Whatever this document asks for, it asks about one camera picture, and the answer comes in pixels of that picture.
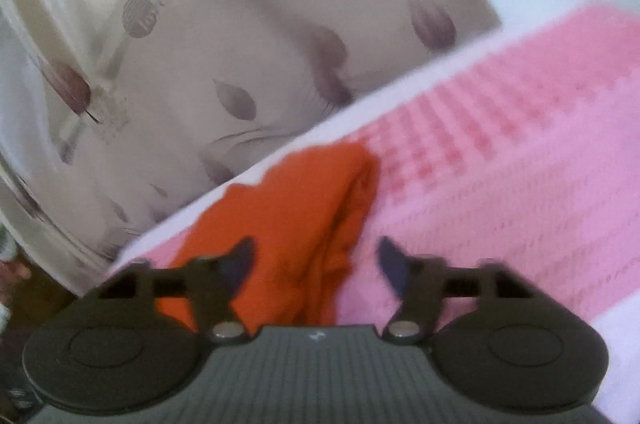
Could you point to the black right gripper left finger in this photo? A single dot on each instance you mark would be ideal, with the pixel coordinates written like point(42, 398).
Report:
point(139, 337)

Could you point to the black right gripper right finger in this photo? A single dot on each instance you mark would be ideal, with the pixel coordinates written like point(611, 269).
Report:
point(491, 334)

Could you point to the orange small garment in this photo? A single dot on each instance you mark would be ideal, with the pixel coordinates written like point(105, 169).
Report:
point(305, 217)

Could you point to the pink checkered bed sheet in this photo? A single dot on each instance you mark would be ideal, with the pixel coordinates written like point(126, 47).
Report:
point(529, 157)

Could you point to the beige leaf-patterned curtain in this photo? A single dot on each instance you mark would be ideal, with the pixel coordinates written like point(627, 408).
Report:
point(117, 113)

